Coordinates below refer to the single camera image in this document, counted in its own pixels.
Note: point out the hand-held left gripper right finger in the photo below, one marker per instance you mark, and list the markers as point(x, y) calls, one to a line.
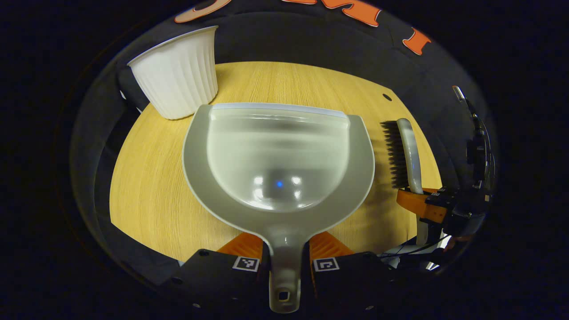
point(351, 282)

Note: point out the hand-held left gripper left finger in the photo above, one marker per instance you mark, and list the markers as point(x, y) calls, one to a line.
point(218, 282)

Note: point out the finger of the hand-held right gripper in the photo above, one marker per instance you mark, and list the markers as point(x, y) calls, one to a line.
point(413, 204)

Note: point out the small grey broom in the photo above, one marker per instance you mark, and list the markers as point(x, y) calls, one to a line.
point(409, 151)

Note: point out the grey plastic dustpan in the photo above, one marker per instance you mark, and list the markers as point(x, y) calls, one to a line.
point(275, 151)

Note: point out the white ribbed garbage bin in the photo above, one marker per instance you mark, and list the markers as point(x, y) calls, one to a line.
point(178, 75)

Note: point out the wooden desktop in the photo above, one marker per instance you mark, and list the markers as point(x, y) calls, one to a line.
point(151, 186)

